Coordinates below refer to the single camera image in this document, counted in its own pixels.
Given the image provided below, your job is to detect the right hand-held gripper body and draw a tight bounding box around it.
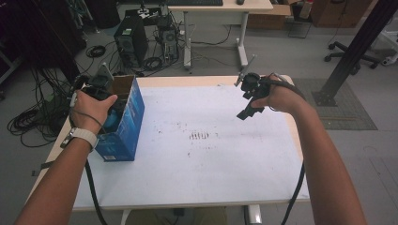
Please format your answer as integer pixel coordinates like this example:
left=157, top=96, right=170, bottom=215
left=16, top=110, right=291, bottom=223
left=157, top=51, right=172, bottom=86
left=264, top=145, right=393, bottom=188
left=234, top=54, right=272, bottom=100

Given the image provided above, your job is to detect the white band wristwatch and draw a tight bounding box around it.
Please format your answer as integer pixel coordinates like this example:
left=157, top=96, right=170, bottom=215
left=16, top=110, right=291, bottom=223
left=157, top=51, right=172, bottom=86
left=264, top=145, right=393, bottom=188
left=59, top=127, right=99, bottom=152

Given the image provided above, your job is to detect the thick black right gripper cable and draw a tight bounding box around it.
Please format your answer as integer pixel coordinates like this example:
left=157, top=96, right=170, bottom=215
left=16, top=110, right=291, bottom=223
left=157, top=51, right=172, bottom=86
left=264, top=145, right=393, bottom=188
left=266, top=74, right=309, bottom=225

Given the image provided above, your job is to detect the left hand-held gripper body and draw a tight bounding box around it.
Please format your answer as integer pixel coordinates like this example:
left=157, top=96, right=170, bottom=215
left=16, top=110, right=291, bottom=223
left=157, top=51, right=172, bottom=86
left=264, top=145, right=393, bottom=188
left=81, top=62, right=115, bottom=101

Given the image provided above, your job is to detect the thick black left gripper cable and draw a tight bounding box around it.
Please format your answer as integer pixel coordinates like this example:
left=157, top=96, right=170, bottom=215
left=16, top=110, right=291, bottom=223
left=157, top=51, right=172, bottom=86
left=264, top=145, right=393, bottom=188
left=84, top=159, right=109, bottom=225

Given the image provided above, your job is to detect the blue cardboard box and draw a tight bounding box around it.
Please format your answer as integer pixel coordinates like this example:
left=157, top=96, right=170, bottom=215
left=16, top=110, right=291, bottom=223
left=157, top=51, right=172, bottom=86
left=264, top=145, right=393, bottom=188
left=93, top=74, right=145, bottom=162

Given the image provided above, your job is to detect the small coil of black cable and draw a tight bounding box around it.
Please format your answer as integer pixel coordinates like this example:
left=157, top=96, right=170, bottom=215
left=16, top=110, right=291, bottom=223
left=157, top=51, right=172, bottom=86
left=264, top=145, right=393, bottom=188
left=85, top=45, right=107, bottom=59

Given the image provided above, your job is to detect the black keyboard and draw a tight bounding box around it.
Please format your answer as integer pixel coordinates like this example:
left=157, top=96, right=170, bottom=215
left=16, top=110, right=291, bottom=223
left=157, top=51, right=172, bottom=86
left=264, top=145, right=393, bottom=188
left=165, top=0, right=224, bottom=7

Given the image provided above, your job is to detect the bundle of black floor cables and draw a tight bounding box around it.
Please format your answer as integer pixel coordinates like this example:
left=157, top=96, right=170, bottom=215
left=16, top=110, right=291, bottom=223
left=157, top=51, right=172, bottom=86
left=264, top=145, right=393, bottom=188
left=7, top=67, right=76, bottom=148

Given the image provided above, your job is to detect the grey floor mat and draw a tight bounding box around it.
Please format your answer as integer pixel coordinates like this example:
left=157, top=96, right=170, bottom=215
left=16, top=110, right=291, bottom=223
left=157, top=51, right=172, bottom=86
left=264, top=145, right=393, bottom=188
left=292, top=78, right=378, bottom=131

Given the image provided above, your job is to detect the black wire frame stand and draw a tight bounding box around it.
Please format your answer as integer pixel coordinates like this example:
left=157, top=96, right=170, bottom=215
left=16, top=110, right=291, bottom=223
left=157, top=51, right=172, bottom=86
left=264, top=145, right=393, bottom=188
left=287, top=12, right=313, bottom=39

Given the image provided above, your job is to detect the white desk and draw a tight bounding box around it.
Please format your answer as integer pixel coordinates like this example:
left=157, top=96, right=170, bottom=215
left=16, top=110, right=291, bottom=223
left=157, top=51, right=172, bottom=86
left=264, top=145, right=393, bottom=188
left=168, top=0, right=274, bottom=71

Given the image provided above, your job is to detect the white table mat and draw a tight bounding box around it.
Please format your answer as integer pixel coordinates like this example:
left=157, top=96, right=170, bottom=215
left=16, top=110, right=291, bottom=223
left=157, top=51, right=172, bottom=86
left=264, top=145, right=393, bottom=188
left=73, top=84, right=311, bottom=210

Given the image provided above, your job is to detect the black office chair base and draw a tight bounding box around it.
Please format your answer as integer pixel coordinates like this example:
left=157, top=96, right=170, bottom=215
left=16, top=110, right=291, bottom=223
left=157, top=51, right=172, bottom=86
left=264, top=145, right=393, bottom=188
left=324, top=40, right=381, bottom=76

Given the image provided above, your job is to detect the dark curtain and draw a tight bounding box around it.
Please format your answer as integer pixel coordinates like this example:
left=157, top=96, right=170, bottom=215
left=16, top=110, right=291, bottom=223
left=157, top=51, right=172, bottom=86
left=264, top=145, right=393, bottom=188
left=0, top=0, right=88, bottom=93

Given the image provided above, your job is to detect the brown cardboard box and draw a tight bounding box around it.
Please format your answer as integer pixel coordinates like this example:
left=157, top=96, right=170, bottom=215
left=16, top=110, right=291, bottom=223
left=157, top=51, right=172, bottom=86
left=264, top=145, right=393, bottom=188
left=247, top=4, right=293, bottom=31

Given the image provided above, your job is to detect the wooden cabinet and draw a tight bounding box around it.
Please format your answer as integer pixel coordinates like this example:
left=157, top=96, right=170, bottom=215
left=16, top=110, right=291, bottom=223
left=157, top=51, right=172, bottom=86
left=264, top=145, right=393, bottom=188
left=309, top=0, right=378, bottom=28

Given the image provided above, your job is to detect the open grey computer case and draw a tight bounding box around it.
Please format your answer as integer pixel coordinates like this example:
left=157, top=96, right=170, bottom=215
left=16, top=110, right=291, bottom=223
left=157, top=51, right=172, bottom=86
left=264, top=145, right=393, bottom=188
left=158, top=18, right=180, bottom=62

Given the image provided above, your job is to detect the black metal post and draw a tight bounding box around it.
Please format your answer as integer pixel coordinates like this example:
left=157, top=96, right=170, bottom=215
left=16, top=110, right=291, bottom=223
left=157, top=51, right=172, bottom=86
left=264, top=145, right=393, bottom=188
left=312, top=0, right=398, bottom=108

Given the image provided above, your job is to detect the white table leg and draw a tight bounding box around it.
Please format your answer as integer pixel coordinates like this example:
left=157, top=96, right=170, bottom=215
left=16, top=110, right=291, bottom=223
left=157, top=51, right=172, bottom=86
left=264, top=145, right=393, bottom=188
left=120, top=209, right=134, bottom=225
left=243, top=204, right=263, bottom=225

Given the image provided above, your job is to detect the person's left hand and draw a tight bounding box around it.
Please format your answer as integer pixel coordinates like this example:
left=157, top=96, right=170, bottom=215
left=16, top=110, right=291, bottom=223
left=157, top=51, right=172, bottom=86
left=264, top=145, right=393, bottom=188
left=70, top=89, right=118, bottom=135

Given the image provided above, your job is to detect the black computer tower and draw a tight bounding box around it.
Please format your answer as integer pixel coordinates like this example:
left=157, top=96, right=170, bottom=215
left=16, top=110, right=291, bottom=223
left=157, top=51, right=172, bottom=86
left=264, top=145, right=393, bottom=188
left=113, top=15, right=149, bottom=68

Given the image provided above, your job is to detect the person's right hand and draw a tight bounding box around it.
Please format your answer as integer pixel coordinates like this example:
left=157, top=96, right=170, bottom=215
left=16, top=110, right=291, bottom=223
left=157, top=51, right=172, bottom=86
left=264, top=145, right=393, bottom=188
left=251, top=73, right=314, bottom=115

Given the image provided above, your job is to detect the thick black gripper cable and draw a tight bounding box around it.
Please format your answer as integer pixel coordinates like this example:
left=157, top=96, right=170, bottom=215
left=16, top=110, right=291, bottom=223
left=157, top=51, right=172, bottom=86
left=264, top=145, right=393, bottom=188
left=84, top=159, right=109, bottom=225
left=266, top=74, right=309, bottom=225

